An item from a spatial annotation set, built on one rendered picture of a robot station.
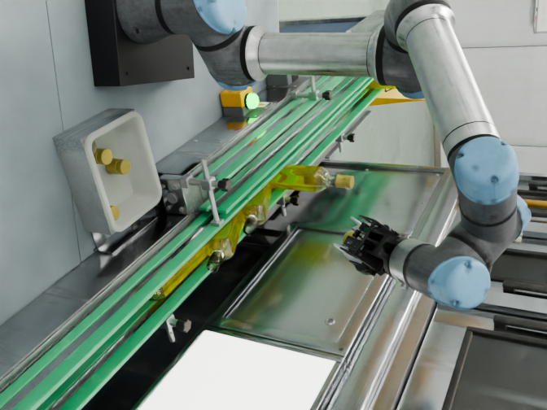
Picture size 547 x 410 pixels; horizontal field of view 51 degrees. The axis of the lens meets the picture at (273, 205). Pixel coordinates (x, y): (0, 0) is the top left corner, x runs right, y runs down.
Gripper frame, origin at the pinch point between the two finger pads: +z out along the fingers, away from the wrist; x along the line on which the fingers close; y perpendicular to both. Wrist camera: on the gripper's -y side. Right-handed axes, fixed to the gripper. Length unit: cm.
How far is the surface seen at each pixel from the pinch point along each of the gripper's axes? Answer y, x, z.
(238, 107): 17, -20, 63
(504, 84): -336, -298, 437
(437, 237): -34.3, -15.2, 21.7
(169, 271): 22.0, 25.0, 19.8
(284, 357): -3.3, 27.0, 4.7
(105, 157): 44, 12, 29
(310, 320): -8.6, 18.5, 11.9
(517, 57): -320, -322, 420
